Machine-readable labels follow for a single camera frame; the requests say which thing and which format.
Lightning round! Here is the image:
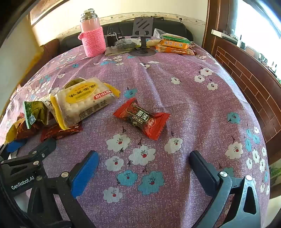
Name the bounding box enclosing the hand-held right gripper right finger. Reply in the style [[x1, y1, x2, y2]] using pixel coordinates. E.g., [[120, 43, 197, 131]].
[[189, 150, 262, 228]]

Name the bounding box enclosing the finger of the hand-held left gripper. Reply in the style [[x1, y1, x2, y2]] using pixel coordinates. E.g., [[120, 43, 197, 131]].
[[2, 138, 57, 169], [0, 140, 27, 163]]

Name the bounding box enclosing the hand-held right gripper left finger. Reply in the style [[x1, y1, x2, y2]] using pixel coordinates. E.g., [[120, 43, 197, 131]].
[[26, 150, 100, 228]]

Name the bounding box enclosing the dark red snack packet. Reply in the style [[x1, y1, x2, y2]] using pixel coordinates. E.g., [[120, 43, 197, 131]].
[[41, 124, 83, 141]]

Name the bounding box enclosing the green and gold snack packet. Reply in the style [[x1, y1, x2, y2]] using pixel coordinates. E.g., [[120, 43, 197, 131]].
[[23, 100, 52, 129]]

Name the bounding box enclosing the red candy packet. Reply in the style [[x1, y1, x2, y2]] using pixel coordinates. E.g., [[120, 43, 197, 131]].
[[113, 98, 171, 141]]

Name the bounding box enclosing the yellow snack packet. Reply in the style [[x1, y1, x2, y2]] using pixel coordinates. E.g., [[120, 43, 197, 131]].
[[5, 118, 24, 145]]

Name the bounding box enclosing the brown red snack packet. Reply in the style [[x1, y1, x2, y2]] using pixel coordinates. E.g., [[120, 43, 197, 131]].
[[15, 113, 42, 139]]

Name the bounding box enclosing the white puffed snack packet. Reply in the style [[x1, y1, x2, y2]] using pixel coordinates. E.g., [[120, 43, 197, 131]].
[[50, 77, 121, 130]]

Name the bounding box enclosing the pale gold snack packet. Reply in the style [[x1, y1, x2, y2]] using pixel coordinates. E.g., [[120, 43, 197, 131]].
[[64, 78, 88, 90]]

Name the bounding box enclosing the purple floral tablecloth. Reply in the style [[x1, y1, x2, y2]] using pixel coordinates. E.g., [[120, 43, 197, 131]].
[[0, 43, 271, 228]]

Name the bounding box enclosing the brown armchair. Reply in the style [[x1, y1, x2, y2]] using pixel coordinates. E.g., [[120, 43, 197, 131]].
[[40, 38, 61, 64]]

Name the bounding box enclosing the wooden panelled cabinet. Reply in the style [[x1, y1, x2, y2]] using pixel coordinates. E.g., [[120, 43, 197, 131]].
[[203, 0, 281, 154]]

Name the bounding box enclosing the black sofa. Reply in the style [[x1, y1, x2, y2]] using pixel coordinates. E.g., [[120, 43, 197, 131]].
[[59, 19, 194, 52]]

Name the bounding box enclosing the pink bottle with knitted sleeve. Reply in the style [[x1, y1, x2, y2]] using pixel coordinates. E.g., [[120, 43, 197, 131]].
[[79, 9, 107, 58]]

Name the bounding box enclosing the orange cracker packet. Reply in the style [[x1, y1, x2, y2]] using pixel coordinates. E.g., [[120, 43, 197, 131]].
[[155, 45, 196, 56], [158, 39, 194, 49]]

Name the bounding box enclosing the clear bag with dark contents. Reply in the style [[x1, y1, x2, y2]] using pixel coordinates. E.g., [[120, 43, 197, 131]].
[[111, 37, 142, 50]]

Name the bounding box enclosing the green striped snack packet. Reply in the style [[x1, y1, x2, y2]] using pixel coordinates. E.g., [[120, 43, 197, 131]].
[[161, 33, 195, 43]]

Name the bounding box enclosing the crumpled clear plastic bag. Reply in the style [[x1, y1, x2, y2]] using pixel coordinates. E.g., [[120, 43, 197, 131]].
[[153, 28, 165, 39]]

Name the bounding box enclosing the black phone stand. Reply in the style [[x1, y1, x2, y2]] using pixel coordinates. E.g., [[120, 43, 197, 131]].
[[128, 17, 157, 57]]

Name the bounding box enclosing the framed wall picture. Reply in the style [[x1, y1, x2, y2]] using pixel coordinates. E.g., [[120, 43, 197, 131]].
[[30, 0, 88, 22]]

